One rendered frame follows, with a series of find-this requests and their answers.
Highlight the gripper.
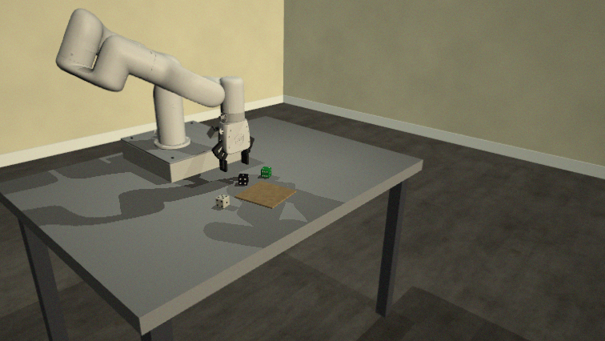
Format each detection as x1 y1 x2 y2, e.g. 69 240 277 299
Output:
212 119 254 172

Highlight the white die with black pips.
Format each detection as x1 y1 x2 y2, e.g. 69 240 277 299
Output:
215 195 230 208

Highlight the green die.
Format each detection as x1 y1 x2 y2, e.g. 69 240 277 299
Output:
261 166 271 178

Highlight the tan mottled mat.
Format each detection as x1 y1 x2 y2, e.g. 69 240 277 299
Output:
235 181 297 209

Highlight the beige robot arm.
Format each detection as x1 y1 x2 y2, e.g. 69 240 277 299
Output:
56 8 245 150

